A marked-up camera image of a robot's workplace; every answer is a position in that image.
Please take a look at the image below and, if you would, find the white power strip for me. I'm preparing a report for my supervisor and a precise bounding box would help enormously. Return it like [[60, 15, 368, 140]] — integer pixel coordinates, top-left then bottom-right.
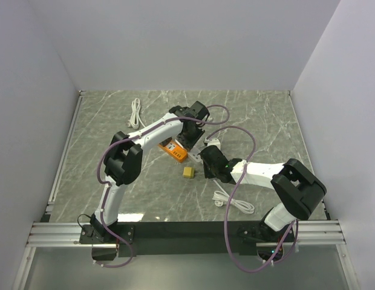
[[187, 148, 203, 164]]

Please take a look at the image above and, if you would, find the white cord of orange strip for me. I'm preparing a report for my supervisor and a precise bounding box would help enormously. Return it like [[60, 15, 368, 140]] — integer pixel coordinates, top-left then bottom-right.
[[125, 98, 148, 131]]

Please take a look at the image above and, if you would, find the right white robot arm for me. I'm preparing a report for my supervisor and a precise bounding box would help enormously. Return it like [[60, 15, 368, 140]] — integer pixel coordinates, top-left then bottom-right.
[[200, 145, 327, 241]]

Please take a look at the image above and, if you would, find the black base bar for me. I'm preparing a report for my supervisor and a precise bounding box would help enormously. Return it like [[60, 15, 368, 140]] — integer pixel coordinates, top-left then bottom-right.
[[78, 220, 297, 261]]

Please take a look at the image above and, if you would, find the orange power strip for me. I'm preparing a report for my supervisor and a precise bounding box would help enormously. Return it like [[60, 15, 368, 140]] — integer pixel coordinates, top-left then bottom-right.
[[158, 140, 188, 163]]

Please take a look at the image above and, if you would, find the aluminium frame rail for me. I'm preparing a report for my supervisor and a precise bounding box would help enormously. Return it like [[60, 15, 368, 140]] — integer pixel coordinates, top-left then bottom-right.
[[12, 90, 85, 289]]

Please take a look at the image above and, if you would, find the yellow plug adapter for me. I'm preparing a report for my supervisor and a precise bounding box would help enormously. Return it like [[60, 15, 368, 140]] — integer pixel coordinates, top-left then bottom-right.
[[183, 167, 195, 179]]

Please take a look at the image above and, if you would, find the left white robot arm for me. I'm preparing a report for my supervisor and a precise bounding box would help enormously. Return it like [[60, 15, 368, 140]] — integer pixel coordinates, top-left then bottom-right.
[[90, 101, 210, 243]]

